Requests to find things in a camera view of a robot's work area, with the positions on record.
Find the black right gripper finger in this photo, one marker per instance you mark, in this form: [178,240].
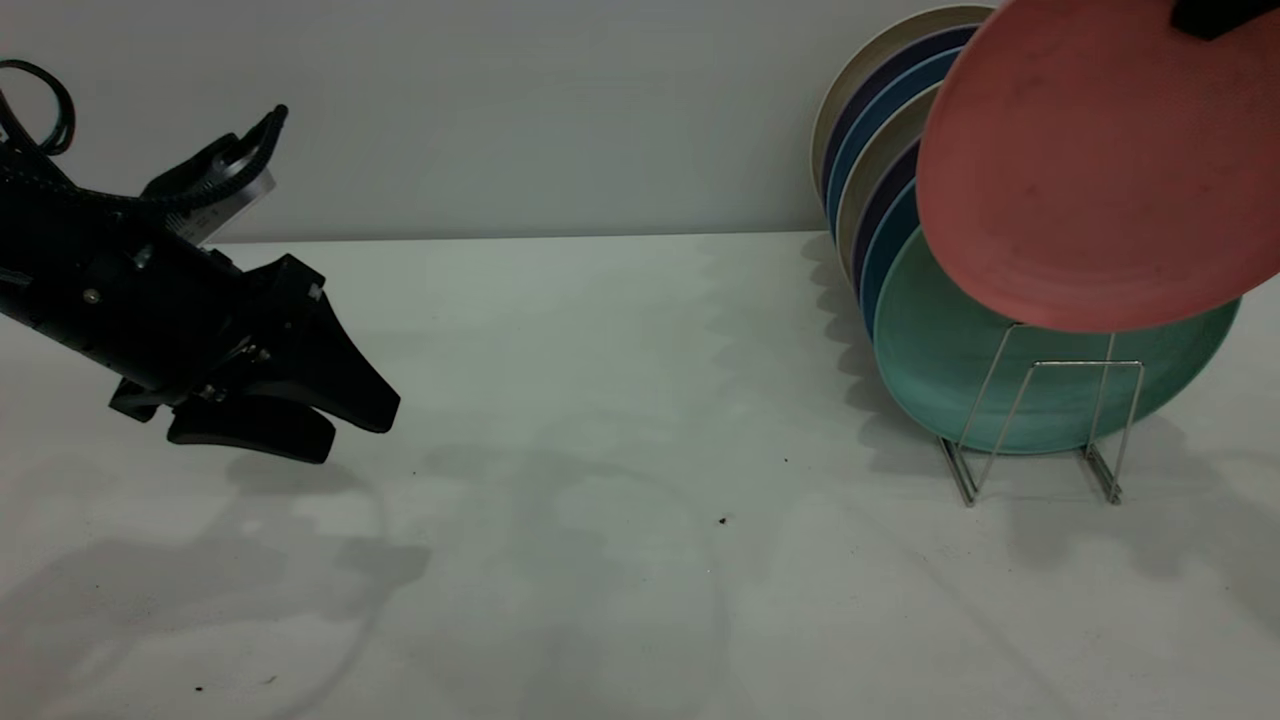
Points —
[1225,15]

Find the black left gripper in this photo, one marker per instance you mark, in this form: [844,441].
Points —
[140,310]

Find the pink round plate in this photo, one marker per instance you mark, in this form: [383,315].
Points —
[1080,170]

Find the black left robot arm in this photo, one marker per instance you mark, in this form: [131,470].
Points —
[12,270]

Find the dark purple round plate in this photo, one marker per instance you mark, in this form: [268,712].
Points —
[935,47]
[890,195]

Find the blue round plate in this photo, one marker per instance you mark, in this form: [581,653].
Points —
[890,245]
[920,80]

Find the beige round plate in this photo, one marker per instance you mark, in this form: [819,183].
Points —
[885,155]
[880,52]

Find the green round plate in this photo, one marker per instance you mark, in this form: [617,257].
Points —
[940,370]

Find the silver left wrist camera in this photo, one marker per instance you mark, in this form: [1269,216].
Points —
[235,195]

